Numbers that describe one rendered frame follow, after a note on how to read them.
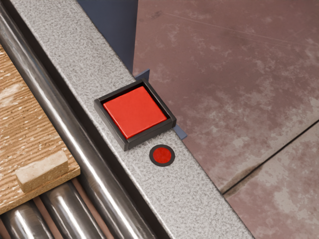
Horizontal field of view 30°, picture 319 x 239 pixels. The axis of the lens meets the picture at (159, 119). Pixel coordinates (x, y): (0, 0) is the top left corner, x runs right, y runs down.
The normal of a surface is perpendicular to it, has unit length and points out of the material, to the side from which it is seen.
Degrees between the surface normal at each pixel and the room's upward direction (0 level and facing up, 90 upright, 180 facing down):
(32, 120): 0
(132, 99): 0
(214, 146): 0
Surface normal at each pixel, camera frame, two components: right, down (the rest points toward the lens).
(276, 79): 0.08, -0.56
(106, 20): 0.14, 0.83
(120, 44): 0.58, 0.70
